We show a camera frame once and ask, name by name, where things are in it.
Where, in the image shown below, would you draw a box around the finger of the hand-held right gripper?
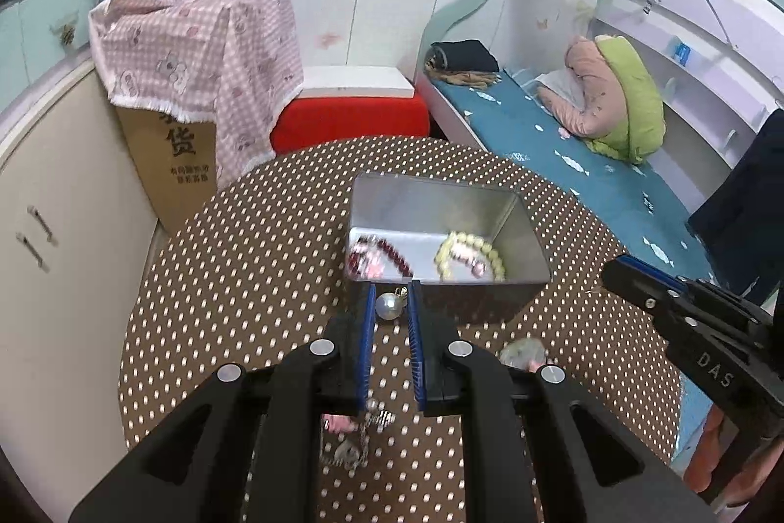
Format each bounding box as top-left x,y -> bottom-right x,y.
602,255 -> 696,324

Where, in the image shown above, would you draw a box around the red stool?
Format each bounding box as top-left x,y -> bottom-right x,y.
269,94 -> 431,156

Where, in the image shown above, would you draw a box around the white pillow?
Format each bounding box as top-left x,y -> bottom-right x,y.
536,70 -> 583,102

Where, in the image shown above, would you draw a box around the person's right hand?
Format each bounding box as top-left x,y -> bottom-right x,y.
683,406 -> 727,495

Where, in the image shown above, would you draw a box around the brown cardboard box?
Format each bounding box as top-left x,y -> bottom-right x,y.
115,103 -> 221,233

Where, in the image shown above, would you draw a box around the green blanket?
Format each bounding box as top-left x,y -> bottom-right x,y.
585,36 -> 667,165

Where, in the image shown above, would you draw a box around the pink pillow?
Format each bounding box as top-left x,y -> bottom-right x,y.
538,36 -> 619,138

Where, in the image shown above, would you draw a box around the small white pink beads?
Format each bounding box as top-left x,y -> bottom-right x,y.
350,247 -> 387,279

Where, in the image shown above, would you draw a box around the yellow-green bead bracelet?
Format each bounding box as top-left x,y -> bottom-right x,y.
434,230 -> 507,282

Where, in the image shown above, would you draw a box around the pink checkered cloth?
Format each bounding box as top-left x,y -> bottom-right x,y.
89,0 -> 305,174

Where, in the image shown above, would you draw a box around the blue candy print bed sheet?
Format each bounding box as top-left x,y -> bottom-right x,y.
429,70 -> 719,469

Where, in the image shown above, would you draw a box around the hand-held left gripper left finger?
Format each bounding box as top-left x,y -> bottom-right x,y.
69,283 -> 378,523

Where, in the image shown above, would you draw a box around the cream cabinet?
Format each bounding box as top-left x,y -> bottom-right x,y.
0,63 -> 166,475

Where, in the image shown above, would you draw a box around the red bead bracelet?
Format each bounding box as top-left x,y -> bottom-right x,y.
350,234 -> 416,279

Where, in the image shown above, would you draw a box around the silver rhinestone earring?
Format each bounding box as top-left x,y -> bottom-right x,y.
366,405 -> 396,436
334,436 -> 372,470

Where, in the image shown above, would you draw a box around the dark folded clothes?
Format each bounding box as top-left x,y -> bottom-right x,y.
429,40 -> 500,74

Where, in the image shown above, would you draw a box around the brown polka dot tablecloth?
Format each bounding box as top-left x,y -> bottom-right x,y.
116,136 -> 684,523

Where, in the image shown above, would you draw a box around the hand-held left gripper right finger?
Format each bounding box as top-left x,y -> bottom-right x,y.
407,279 -> 719,523

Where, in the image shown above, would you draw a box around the grey metal tin box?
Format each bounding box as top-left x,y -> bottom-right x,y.
343,174 -> 550,324

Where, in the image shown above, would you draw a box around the pale green jade pendant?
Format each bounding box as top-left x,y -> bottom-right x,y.
499,338 -> 548,371

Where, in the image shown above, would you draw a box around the tan folded cloth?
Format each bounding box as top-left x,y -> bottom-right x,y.
425,66 -> 503,89

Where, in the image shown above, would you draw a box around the dark hanging garment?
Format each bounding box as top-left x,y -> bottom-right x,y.
686,107 -> 784,309

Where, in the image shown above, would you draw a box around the white board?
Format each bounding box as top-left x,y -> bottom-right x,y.
297,66 -> 418,100

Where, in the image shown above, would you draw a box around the teal drawer unit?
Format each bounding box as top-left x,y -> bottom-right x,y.
0,0 -> 100,98

